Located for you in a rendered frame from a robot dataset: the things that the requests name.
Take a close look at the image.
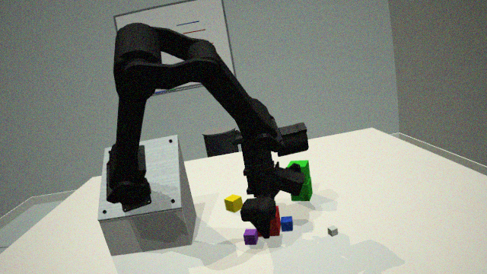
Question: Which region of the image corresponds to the purple block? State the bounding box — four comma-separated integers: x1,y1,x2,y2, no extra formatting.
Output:
243,228,258,245

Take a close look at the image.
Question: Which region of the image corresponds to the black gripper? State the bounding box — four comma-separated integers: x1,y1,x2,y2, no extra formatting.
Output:
240,160,279,238

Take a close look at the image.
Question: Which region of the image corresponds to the green block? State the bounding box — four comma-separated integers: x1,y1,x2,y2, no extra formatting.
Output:
291,177,313,202
287,161,310,184

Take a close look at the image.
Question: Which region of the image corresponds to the blue block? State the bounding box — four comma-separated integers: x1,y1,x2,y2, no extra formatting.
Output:
281,216,293,232

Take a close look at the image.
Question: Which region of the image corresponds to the yellow cube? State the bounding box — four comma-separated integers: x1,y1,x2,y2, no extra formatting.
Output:
224,194,243,212

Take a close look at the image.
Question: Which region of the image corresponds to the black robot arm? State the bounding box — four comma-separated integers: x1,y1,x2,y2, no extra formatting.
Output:
106,23,309,212

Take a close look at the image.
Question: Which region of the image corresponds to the red block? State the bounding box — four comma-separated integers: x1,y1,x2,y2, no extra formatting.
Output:
257,206,281,237

